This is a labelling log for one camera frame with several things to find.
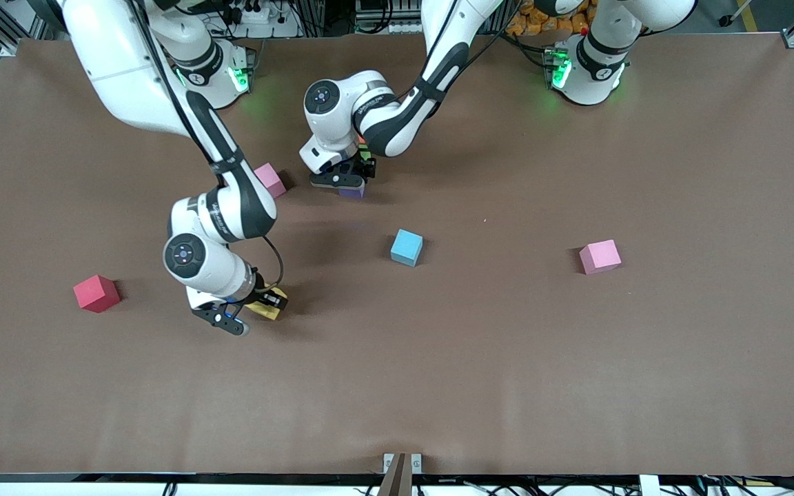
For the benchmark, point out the pink foam cube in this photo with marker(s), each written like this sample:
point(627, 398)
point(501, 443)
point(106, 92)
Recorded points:
point(600, 256)
point(273, 180)

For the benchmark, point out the white power strip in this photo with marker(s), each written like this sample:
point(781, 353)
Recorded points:
point(266, 21)

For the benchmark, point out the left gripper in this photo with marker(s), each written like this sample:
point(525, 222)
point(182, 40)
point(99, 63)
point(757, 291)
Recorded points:
point(358, 166)

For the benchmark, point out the purple foam cube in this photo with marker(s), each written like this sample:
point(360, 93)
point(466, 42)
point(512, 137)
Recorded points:
point(352, 193)

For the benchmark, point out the metal bracket with brown pole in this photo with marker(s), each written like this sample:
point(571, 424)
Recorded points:
point(400, 475)

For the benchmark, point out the yellow foam cube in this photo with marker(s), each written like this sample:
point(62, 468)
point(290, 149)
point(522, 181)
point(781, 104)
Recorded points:
point(269, 315)

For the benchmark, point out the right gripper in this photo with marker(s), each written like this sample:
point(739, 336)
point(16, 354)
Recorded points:
point(263, 291)

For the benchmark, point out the white table leg post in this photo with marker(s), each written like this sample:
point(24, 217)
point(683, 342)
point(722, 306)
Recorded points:
point(648, 486)

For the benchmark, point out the white socket bar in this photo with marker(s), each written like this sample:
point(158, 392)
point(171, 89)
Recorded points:
point(390, 27)

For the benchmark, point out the green foam cube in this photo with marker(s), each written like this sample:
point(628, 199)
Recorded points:
point(364, 150)

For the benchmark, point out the blue foam cube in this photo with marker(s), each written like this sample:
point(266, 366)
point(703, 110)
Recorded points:
point(406, 246)

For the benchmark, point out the pile of orange packets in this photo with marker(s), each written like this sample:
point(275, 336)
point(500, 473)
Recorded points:
point(542, 19)

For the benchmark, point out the red foam cube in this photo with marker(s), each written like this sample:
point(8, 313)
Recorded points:
point(96, 294)

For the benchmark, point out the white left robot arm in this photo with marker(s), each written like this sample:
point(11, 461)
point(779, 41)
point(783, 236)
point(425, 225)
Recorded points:
point(335, 103)

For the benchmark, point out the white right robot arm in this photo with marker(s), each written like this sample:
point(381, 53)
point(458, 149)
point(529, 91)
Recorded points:
point(121, 69)

